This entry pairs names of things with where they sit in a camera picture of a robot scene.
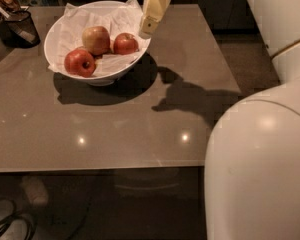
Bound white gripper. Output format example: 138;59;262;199
139;0;171;39

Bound red apple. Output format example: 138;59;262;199
113;33;139;55
64;49;96;78

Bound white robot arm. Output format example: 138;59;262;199
203;0;300;240

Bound yellow-red apple middle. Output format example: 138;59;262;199
82;26;110;55

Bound white bowl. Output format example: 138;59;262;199
43;0;152;87

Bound white paper liner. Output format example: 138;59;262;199
44;0;150;86

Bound black mesh basket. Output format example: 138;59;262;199
4;10;40;48

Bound black cables on floor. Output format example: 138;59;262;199
0;198;36;240

